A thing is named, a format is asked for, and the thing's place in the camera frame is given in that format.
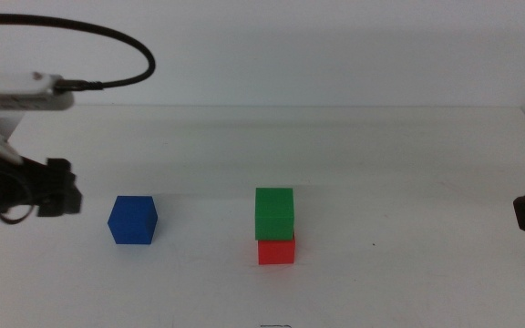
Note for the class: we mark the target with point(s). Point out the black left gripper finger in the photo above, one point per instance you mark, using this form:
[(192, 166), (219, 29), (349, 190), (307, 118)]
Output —
[(62, 200), (58, 169)]

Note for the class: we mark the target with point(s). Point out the blue cube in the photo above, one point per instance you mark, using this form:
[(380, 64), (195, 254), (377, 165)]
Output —
[(132, 221)]

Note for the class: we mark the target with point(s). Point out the green cube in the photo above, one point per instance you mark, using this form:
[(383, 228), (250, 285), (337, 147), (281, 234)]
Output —
[(274, 214)]

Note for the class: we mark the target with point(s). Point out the red cube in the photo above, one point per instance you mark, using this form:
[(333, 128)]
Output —
[(276, 253)]

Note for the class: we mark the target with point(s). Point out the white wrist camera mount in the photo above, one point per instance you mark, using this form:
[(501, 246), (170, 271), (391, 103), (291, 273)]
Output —
[(12, 93)]

